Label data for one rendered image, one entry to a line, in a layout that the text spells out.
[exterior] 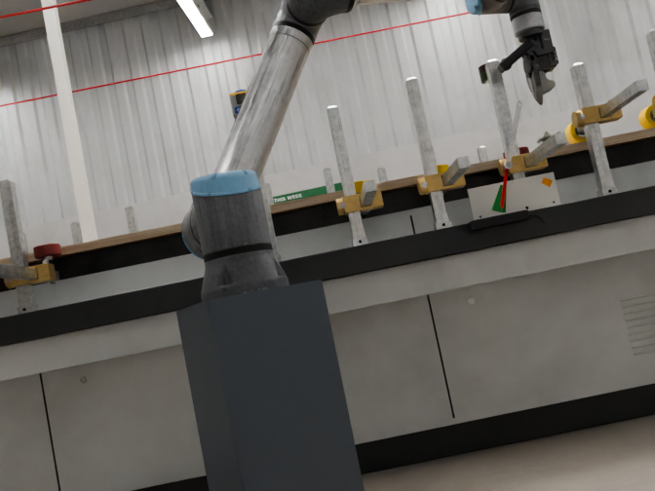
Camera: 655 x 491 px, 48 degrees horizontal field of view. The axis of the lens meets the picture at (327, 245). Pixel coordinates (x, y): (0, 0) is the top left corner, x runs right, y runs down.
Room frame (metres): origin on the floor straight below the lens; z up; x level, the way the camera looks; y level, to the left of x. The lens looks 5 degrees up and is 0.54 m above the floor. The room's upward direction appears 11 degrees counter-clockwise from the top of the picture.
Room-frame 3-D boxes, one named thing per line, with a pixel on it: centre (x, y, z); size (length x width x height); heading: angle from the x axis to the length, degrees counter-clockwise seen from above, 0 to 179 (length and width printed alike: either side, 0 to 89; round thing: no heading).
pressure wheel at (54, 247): (2.28, 0.87, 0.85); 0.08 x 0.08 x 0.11
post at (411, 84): (2.17, -0.35, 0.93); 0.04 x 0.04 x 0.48; 1
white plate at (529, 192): (2.15, -0.57, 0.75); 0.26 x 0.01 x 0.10; 91
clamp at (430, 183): (2.17, -0.37, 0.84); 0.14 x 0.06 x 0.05; 91
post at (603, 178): (2.18, -0.85, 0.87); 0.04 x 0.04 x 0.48; 1
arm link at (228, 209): (1.59, 0.20, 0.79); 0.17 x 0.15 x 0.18; 20
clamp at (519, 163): (2.18, -0.62, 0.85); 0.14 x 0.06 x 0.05; 91
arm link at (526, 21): (2.10, -0.70, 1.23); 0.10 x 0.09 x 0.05; 179
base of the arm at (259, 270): (1.58, 0.19, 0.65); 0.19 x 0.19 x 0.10
